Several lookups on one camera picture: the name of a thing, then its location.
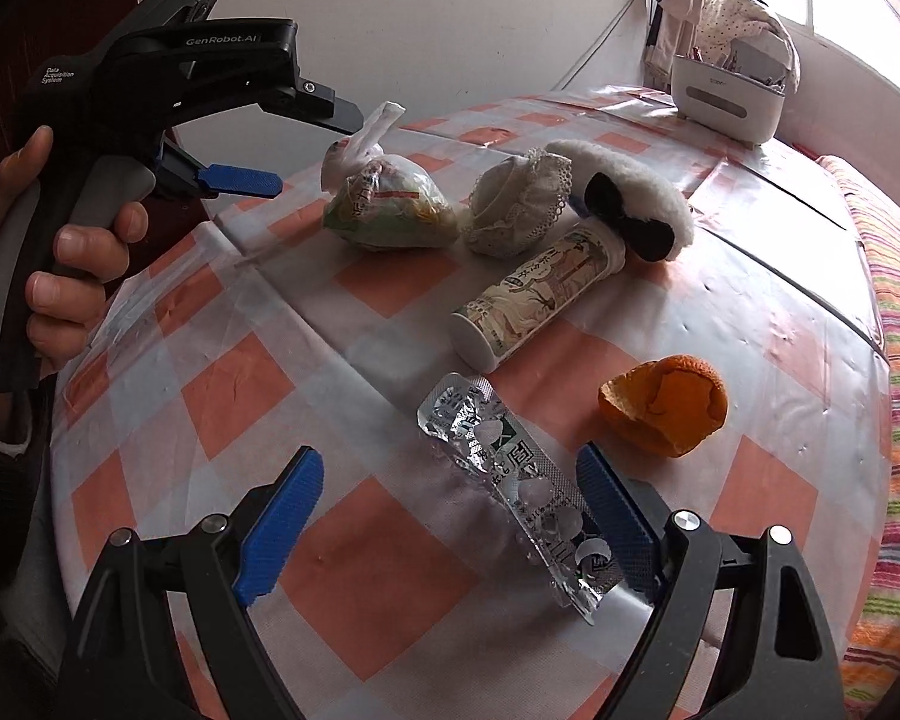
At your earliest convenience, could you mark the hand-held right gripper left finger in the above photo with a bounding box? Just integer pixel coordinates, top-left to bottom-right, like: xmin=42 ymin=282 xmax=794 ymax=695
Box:
xmin=56 ymin=446 xmax=325 ymax=720

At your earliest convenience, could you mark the silver blister pack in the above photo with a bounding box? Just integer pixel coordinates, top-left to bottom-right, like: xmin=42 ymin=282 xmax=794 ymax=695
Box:
xmin=417 ymin=373 xmax=625 ymax=626

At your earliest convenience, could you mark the orange checked tablecloth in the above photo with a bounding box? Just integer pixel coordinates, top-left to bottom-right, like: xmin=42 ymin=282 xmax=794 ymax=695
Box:
xmin=49 ymin=79 xmax=893 ymax=720

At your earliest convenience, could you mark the orange peel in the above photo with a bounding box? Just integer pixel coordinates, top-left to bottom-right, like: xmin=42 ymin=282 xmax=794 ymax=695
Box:
xmin=598 ymin=356 xmax=728 ymax=458

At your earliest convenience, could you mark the white polka-dot cloth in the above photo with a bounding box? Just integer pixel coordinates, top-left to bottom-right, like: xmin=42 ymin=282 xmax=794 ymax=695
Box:
xmin=694 ymin=0 xmax=802 ymax=91

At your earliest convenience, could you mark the printed cylindrical bottle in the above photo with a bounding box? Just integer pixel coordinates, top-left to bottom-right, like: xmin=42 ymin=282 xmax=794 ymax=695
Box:
xmin=450 ymin=223 xmax=627 ymax=372

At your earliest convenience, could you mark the green plastic bag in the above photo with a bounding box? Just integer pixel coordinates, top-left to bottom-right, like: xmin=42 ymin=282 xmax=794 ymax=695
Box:
xmin=321 ymin=101 xmax=460 ymax=252

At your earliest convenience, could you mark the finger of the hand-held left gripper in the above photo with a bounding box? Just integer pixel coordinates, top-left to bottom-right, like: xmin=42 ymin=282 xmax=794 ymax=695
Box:
xmin=154 ymin=136 xmax=284 ymax=202

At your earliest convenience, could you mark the white desktop pen organizer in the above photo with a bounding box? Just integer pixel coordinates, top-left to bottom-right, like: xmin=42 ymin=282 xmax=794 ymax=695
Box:
xmin=671 ymin=41 xmax=788 ymax=147

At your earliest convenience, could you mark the beige hanging cloth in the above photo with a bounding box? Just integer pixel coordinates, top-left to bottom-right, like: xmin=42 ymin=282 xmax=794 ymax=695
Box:
xmin=641 ymin=0 xmax=706 ymax=80

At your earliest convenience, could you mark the person's left hand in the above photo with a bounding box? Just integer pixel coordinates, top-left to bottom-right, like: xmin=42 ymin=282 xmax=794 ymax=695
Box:
xmin=0 ymin=125 xmax=151 ymax=361

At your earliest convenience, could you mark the white lace fabric piece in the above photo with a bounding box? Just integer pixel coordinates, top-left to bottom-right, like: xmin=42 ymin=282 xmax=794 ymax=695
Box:
xmin=459 ymin=148 xmax=573 ymax=257

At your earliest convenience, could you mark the white fluffy slipper black bow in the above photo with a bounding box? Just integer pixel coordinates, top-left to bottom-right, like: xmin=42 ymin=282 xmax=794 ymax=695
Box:
xmin=544 ymin=139 xmax=696 ymax=263

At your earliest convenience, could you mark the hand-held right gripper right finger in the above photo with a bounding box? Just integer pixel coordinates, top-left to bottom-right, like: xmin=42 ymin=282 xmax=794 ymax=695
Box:
xmin=576 ymin=442 xmax=847 ymax=720

